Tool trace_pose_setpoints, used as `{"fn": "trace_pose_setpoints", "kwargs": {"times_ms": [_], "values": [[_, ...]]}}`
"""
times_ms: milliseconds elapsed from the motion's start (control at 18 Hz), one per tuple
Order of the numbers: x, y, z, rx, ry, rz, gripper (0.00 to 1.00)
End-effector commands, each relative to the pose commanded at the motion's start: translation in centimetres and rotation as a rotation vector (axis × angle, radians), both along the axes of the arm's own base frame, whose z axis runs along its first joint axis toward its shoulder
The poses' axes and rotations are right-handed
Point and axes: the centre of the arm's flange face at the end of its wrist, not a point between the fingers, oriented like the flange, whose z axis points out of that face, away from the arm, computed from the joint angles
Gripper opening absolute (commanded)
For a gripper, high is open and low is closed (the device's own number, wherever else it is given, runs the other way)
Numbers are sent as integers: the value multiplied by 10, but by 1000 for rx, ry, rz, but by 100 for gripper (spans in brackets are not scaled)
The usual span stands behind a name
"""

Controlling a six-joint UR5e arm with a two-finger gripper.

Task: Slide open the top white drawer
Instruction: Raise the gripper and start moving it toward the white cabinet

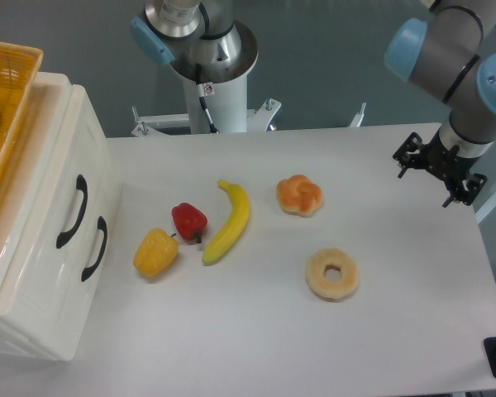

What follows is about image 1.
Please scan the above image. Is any white plastic drawer cabinet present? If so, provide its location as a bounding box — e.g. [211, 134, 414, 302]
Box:
[0, 73, 122, 361]

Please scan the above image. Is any white metal frame bracket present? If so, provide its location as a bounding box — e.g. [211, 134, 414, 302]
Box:
[348, 103, 367, 128]

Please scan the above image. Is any black top drawer handle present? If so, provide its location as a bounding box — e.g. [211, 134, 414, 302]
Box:
[55, 174, 88, 249]

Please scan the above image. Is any yellow bell pepper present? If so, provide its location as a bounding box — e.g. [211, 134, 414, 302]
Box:
[133, 228, 179, 277]

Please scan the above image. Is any white drawer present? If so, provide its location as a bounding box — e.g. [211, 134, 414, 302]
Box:
[0, 85, 110, 349]

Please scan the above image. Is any plain ring donut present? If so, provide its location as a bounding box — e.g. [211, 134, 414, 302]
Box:
[305, 248, 360, 301]

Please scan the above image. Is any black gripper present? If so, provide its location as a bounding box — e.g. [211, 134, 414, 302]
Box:
[393, 132, 487, 208]

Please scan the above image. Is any orange woven basket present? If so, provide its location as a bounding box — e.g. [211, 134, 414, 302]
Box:
[0, 41, 44, 184]

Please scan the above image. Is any red bell pepper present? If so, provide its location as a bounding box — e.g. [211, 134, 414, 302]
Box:
[171, 203, 207, 243]

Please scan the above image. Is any black lower drawer handle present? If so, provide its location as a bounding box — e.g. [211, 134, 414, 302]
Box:
[81, 216, 108, 282]

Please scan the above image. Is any black drawer handle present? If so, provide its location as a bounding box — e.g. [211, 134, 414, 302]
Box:
[55, 174, 88, 249]
[81, 216, 108, 282]

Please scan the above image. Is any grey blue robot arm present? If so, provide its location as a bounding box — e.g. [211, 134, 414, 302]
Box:
[384, 1, 496, 206]

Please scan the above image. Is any knotted bread roll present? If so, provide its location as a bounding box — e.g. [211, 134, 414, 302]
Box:
[276, 175, 324, 218]

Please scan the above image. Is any yellow banana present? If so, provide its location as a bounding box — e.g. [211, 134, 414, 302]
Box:
[202, 179, 250, 265]

